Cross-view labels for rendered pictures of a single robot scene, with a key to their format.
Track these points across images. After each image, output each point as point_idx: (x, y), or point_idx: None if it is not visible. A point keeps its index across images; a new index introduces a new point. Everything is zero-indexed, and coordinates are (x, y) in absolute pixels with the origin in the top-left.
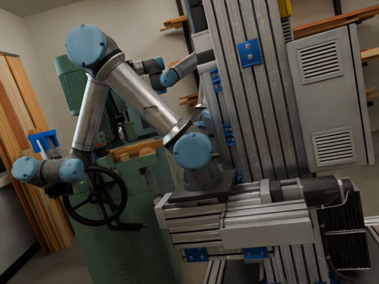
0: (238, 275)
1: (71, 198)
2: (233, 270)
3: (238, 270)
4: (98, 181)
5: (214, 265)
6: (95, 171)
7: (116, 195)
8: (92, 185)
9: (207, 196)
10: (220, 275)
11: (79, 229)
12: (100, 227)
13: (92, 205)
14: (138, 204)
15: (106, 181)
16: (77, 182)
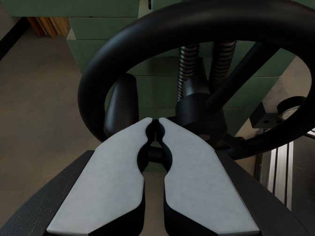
0: (311, 204)
1: (92, 45)
2: (302, 191)
3: (309, 194)
4: (209, 49)
5: (278, 175)
6: (280, 47)
7: (205, 69)
8: (187, 61)
9: None
10: (289, 199)
11: (106, 103)
12: (145, 109)
13: (142, 74)
14: (237, 93)
15: (233, 54)
16: (115, 5)
